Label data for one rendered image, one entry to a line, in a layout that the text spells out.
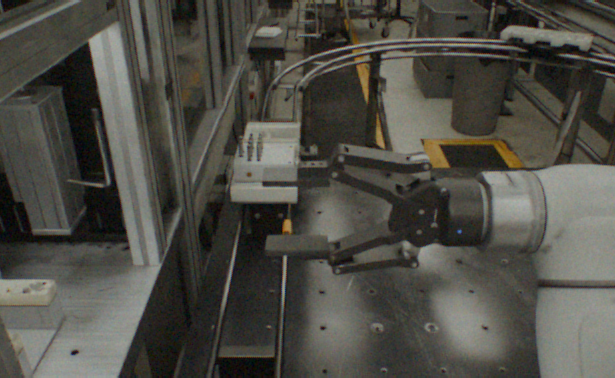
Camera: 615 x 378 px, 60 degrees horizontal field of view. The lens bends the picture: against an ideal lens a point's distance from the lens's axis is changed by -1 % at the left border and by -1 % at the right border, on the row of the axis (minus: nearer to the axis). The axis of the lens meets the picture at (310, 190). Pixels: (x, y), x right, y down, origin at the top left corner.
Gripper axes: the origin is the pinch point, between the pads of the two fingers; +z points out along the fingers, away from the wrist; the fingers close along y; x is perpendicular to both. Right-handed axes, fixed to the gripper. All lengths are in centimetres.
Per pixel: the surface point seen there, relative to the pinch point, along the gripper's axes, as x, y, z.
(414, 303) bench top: -35, -44, -24
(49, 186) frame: -25.1, -10.7, 39.6
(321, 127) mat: -289, -111, -11
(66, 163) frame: -29.5, -8.8, 38.1
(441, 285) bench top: -41, -44, -31
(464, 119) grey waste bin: -279, -102, -105
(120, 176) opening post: -18.6, -5.4, 25.1
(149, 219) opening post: -18.6, -12.8, 22.0
